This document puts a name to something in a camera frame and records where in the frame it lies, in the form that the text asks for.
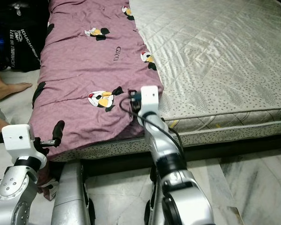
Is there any white quilted mattress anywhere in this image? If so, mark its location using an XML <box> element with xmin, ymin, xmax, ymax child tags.
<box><xmin>66</xmin><ymin>0</ymin><xmax>281</xmax><ymax>162</ymax></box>

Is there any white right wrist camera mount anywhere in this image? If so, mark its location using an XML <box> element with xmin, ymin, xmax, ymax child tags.
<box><xmin>138</xmin><ymin>85</ymin><xmax>160</xmax><ymax>115</ymax></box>

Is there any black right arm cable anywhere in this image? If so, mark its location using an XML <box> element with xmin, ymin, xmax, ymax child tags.
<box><xmin>121</xmin><ymin>96</ymin><xmax>183</xmax><ymax>155</ymax></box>

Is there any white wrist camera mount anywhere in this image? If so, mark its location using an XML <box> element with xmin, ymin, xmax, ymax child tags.
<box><xmin>1</xmin><ymin>124</ymin><xmax>43</xmax><ymax>162</ymax></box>
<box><xmin>138</xmin><ymin>85</ymin><xmax>160</xmax><ymax>115</ymax></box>

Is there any dark bed base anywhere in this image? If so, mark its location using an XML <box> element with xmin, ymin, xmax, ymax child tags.
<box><xmin>61</xmin><ymin>136</ymin><xmax>281</xmax><ymax>176</ymax></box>

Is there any silver left robot leg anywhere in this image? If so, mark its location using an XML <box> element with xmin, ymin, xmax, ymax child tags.
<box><xmin>54</xmin><ymin>162</ymin><xmax>92</xmax><ymax>225</ymax></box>

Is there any silver right robot leg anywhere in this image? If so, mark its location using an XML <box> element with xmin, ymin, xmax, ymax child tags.
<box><xmin>144</xmin><ymin>166</ymin><xmax>164</xmax><ymax>225</ymax></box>

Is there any person in grey shorts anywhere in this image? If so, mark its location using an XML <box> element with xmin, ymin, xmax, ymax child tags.
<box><xmin>0</xmin><ymin>37</ymin><xmax>33</xmax><ymax>136</ymax></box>

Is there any black printed bag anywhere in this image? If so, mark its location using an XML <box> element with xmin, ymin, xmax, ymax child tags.
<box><xmin>0</xmin><ymin>0</ymin><xmax>50</xmax><ymax>73</ymax></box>

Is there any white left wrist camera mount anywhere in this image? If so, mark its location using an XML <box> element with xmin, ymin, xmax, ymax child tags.
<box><xmin>1</xmin><ymin>124</ymin><xmax>43</xmax><ymax>162</ymax></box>

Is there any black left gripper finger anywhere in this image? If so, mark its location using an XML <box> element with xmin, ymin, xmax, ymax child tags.
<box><xmin>53</xmin><ymin>120</ymin><xmax>65</xmax><ymax>147</ymax></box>

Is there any silver robot leg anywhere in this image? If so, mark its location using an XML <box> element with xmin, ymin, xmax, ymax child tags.
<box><xmin>54</xmin><ymin>162</ymin><xmax>92</xmax><ymax>225</ymax></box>
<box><xmin>144</xmin><ymin>166</ymin><xmax>164</xmax><ymax>225</ymax></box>

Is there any purple printed blanket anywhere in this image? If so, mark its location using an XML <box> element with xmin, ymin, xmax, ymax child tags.
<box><xmin>28</xmin><ymin>0</ymin><xmax>164</xmax><ymax>201</ymax></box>

